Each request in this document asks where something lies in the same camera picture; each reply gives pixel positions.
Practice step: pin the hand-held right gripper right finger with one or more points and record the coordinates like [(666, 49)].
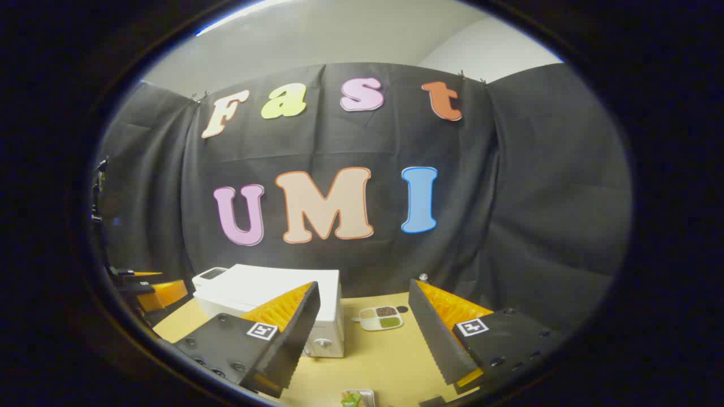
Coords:
[(435, 339)]

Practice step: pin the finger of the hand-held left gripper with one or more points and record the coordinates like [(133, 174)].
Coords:
[(167, 294), (136, 274)]

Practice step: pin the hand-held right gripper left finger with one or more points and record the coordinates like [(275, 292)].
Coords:
[(294, 345)]

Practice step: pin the white microwave oven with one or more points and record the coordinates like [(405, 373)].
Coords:
[(266, 285)]

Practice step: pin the toy sandwich with green lettuce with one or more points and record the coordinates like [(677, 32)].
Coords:
[(350, 399)]

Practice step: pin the white toaster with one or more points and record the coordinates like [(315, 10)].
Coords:
[(209, 276)]

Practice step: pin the sectioned dish of grains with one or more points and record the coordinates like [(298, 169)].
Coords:
[(380, 318)]

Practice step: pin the black table clamp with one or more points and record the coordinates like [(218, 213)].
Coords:
[(432, 402)]

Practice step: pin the white ribbed tray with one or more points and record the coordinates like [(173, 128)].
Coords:
[(367, 395)]

